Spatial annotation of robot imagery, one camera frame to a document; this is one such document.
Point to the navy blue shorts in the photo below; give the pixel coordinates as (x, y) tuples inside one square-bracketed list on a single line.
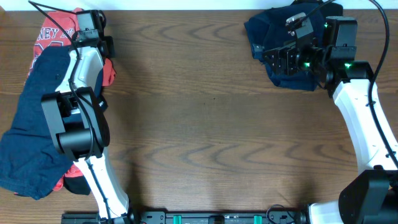
[(30, 164)]

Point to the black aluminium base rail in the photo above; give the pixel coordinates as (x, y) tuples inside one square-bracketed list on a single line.
[(160, 217)]

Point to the folded navy garment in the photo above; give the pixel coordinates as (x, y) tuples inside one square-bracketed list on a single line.
[(267, 30)]

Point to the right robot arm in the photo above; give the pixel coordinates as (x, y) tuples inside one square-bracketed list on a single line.
[(372, 196)]

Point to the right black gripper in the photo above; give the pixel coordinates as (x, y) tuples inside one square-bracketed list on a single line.
[(282, 59)]

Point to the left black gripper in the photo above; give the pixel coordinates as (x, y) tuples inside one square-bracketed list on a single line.
[(107, 46)]

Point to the red printed t-shirt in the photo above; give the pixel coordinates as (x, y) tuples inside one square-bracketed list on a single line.
[(50, 35)]

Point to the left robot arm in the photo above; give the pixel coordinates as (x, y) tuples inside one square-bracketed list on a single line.
[(77, 125)]

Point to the folded black garment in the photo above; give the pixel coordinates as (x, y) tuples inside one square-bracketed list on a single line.
[(331, 9)]

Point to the green clip on rail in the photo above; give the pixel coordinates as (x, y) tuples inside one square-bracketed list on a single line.
[(257, 219), (177, 219)]

